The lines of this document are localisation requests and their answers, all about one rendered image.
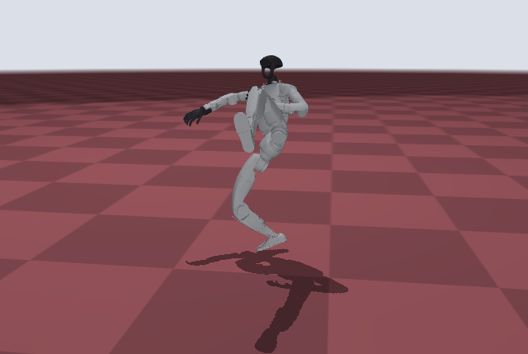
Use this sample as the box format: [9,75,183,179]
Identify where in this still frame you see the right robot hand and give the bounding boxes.
[183,106,212,126]

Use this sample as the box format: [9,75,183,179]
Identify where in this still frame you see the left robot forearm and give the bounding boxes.
[273,100,307,115]

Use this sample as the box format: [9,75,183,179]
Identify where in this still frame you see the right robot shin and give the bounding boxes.
[232,209,278,238]

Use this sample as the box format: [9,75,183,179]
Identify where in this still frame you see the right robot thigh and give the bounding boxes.
[232,153,269,219]

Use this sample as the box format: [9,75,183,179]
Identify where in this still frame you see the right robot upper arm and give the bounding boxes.
[226,91,248,106]

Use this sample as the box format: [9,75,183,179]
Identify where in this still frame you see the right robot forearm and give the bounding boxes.
[203,93,235,115]

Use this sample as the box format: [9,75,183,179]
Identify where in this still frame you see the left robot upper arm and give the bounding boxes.
[280,83,309,117]

